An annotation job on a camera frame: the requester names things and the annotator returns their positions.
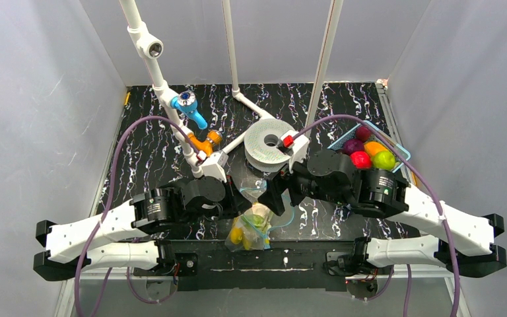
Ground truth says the red apple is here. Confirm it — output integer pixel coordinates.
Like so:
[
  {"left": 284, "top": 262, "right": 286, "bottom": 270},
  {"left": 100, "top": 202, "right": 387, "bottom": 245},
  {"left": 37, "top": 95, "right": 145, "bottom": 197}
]
[{"left": 350, "top": 151, "right": 373, "bottom": 169}]

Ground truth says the yellow banana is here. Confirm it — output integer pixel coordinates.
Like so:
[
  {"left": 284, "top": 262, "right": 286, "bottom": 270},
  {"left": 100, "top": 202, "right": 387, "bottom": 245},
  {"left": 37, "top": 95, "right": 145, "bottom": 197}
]
[{"left": 230, "top": 227, "right": 252, "bottom": 250}]

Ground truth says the clear zip top bag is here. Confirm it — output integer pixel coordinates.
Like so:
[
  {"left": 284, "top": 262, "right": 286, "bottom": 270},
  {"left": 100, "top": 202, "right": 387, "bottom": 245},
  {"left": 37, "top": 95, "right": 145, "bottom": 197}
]
[{"left": 225, "top": 201, "right": 296, "bottom": 252}]

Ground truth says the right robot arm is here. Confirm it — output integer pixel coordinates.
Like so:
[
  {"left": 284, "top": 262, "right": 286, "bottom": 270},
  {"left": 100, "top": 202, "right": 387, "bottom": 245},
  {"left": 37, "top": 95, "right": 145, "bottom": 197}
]
[{"left": 258, "top": 150, "right": 507, "bottom": 278}]

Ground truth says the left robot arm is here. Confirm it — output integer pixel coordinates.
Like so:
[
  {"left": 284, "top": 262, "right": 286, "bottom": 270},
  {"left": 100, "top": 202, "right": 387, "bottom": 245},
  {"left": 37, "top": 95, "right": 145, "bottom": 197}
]
[{"left": 33, "top": 176, "right": 252, "bottom": 281}]

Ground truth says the light blue plastic basket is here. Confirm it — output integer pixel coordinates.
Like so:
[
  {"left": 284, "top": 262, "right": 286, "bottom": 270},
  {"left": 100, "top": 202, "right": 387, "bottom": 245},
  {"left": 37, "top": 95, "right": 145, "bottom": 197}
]
[{"left": 328, "top": 120, "right": 411, "bottom": 172}]

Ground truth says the purple onion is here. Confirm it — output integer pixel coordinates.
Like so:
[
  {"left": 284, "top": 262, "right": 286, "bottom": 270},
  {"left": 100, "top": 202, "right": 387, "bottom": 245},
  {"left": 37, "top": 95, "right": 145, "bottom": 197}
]
[{"left": 341, "top": 138, "right": 364, "bottom": 155}]

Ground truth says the orange fruit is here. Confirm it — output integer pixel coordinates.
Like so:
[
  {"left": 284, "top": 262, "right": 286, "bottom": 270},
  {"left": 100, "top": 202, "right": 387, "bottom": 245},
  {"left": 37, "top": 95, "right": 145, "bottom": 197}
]
[{"left": 364, "top": 141, "right": 388, "bottom": 157}]

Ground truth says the dark red plum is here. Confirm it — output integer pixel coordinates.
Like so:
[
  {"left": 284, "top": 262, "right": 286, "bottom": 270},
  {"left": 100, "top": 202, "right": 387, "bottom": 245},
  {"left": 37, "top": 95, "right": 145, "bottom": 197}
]
[{"left": 355, "top": 125, "right": 373, "bottom": 143}]

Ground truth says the green apple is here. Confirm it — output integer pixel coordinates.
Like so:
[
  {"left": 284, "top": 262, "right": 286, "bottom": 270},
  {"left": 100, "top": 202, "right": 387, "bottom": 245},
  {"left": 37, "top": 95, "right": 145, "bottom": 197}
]
[{"left": 371, "top": 151, "right": 397, "bottom": 170}]

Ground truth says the orange tap valve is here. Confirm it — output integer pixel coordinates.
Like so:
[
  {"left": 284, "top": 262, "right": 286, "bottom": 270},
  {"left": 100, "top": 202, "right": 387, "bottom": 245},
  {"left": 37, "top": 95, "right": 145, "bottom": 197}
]
[{"left": 187, "top": 130, "right": 222, "bottom": 157}]

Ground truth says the white filament spool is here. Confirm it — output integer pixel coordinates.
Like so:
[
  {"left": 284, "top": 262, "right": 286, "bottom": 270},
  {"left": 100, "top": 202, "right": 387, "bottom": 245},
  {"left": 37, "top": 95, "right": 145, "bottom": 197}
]
[{"left": 244, "top": 118, "right": 294, "bottom": 173}]

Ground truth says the blue tap valve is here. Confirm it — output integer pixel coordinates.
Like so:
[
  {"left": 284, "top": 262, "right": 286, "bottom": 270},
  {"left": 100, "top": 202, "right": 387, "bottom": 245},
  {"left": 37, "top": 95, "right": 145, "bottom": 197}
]
[{"left": 170, "top": 90, "right": 207, "bottom": 129}]

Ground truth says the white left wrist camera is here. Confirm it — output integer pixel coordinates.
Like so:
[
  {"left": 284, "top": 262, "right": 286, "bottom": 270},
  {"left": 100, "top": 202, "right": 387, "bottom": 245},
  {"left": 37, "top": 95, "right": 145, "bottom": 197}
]
[{"left": 200, "top": 151, "right": 228, "bottom": 182}]

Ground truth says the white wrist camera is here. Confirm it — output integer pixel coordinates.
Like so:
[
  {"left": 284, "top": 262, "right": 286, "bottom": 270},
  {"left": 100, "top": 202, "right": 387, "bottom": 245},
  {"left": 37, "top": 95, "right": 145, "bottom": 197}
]
[
  {"left": 200, "top": 151, "right": 228, "bottom": 182},
  {"left": 277, "top": 130, "right": 310, "bottom": 174}
]

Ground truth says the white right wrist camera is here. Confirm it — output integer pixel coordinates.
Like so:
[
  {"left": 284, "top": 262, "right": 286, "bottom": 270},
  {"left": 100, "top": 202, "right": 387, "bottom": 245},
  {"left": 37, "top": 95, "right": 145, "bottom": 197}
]
[{"left": 277, "top": 130, "right": 310, "bottom": 174}]

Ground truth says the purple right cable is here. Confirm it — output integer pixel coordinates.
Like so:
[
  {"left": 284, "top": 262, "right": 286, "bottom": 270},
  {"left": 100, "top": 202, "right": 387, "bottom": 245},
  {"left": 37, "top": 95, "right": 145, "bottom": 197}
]
[{"left": 292, "top": 114, "right": 461, "bottom": 317}]

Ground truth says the purple cable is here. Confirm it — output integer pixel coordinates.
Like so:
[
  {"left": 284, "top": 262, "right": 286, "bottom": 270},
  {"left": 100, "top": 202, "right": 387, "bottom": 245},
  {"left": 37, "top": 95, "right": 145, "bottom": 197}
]
[
  {"left": 292, "top": 114, "right": 461, "bottom": 317},
  {"left": 74, "top": 115, "right": 206, "bottom": 317}
]

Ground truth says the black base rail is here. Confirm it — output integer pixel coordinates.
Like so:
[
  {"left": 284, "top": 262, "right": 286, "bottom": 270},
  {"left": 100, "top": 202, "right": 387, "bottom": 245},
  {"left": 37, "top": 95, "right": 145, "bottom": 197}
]
[{"left": 133, "top": 238, "right": 394, "bottom": 293}]

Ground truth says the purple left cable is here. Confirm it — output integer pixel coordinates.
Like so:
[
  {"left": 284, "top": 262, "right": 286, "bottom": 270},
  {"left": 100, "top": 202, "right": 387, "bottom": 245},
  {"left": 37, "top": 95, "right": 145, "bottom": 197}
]
[{"left": 74, "top": 115, "right": 206, "bottom": 317}]

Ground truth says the white PVC pipe frame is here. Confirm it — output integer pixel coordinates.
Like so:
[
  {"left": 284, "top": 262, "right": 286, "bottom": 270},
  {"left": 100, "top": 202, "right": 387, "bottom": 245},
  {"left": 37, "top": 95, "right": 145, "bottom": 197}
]
[{"left": 119, "top": 0, "right": 345, "bottom": 178}]

